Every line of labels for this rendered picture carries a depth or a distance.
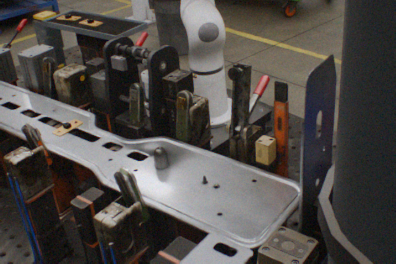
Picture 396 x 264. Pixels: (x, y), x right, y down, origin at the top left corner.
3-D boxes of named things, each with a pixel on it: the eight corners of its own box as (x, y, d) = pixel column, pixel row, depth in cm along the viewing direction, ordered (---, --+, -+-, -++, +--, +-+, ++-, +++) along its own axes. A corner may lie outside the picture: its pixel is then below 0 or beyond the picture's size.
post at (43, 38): (56, 126, 199) (30, 21, 178) (70, 118, 204) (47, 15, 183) (68, 131, 195) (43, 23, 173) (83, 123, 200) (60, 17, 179)
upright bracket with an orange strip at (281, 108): (274, 256, 128) (273, 81, 104) (276, 253, 129) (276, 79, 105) (284, 261, 126) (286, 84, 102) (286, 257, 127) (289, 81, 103)
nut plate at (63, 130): (59, 136, 131) (59, 133, 130) (51, 133, 133) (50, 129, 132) (83, 123, 137) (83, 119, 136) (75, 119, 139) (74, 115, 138)
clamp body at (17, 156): (26, 263, 133) (-10, 157, 116) (62, 237, 141) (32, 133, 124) (47, 278, 127) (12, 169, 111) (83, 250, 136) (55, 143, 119)
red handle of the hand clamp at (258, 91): (228, 127, 115) (257, 72, 120) (231, 132, 117) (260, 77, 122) (244, 132, 113) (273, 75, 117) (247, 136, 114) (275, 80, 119)
